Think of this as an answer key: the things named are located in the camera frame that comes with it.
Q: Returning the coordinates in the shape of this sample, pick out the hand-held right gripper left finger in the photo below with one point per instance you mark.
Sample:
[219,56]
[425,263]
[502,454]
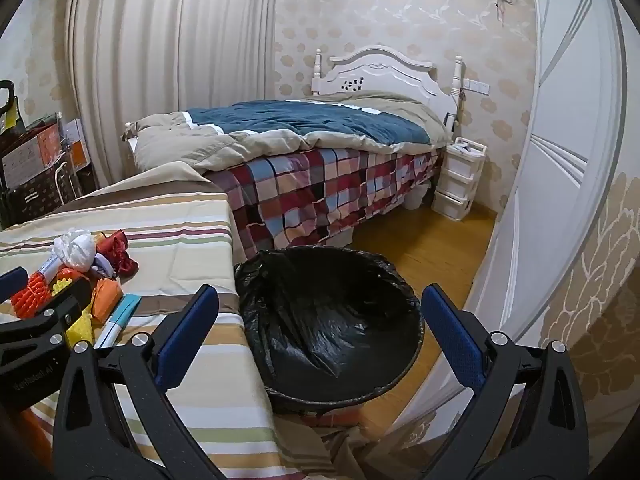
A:
[185,321]

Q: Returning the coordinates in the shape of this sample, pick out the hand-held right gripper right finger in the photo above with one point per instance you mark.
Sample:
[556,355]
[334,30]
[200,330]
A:
[452,326]

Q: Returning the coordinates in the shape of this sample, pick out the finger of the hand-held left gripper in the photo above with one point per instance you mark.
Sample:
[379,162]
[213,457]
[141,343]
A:
[60,305]
[12,282]

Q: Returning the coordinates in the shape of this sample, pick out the red-orange foam net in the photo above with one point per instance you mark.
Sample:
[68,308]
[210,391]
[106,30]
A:
[31,296]

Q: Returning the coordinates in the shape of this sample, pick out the yellow foam net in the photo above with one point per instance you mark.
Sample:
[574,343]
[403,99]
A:
[80,331]

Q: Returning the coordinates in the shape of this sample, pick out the orange wrapper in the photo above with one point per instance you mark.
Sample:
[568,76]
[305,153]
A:
[107,297]

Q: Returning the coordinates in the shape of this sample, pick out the white tissue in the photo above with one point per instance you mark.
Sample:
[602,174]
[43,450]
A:
[75,251]

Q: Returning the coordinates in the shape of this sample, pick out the purple glove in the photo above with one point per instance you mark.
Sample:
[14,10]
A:
[102,266]

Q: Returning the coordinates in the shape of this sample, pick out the white and blue packet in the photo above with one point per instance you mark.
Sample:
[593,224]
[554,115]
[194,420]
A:
[120,317]

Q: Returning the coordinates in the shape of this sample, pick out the trash bin with black bag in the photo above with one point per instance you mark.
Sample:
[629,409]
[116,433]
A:
[330,330]

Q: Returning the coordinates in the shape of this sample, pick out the striped tablecloth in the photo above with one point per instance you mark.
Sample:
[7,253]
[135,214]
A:
[175,240]

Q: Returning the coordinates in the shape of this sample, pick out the large white and orange box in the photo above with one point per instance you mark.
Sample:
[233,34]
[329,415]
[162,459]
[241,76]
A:
[30,152]

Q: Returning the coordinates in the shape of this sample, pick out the small white bin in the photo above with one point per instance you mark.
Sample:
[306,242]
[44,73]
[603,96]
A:
[416,197]

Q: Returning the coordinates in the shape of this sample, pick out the orange cardboard box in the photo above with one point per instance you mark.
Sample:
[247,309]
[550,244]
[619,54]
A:
[340,415]

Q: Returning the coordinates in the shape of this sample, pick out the white plastic drawer unit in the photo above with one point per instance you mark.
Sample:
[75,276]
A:
[457,180]

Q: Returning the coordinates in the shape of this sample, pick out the small white and orange box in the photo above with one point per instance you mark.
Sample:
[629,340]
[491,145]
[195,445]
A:
[76,142]

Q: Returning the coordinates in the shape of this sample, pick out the checkered bed sheet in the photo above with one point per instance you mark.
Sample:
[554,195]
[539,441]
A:
[325,190]

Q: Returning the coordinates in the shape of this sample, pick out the blue and beige duvet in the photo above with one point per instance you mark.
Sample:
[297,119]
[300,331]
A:
[310,122]

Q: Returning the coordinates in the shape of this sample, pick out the white floral wardrobe door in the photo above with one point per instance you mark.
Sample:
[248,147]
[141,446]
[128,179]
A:
[565,110]

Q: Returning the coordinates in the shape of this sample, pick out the white bed headboard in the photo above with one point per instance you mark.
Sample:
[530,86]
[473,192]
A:
[390,72]

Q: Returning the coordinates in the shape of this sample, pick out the cream curtain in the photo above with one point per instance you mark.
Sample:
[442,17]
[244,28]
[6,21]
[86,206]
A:
[170,60]

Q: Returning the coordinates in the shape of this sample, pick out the white wall switch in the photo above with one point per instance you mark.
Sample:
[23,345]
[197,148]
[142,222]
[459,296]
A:
[476,86]

